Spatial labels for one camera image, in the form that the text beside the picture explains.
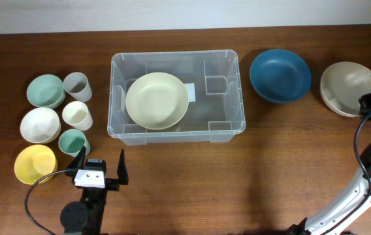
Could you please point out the dark blue bowl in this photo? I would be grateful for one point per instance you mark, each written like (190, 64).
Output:
(280, 76)

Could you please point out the light green small bowl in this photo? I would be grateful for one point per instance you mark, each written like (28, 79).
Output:
(46, 91)

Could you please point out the white label in container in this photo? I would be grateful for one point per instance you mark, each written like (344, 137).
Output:
(190, 87)

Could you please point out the clear plastic storage container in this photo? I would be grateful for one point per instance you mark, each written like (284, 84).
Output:
(217, 115)

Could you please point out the beige bowl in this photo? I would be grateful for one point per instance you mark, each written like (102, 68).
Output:
(342, 84)

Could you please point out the grey cup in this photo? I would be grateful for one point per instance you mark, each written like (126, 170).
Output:
(76, 84)

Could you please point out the green cup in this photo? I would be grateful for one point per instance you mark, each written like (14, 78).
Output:
(72, 141)

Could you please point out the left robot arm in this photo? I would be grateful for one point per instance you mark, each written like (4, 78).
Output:
(85, 216)

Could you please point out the cream cup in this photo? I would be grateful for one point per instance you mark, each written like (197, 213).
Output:
(77, 115)

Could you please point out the white small bowl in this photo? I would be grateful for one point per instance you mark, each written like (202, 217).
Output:
(40, 126)

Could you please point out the cream bowl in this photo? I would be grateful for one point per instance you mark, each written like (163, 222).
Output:
(157, 101)

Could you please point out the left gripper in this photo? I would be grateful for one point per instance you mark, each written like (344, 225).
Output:
(113, 184)

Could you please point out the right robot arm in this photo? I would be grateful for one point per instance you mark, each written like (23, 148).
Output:
(354, 200)

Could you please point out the yellow small bowl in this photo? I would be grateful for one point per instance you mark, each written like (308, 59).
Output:
(33, 163)

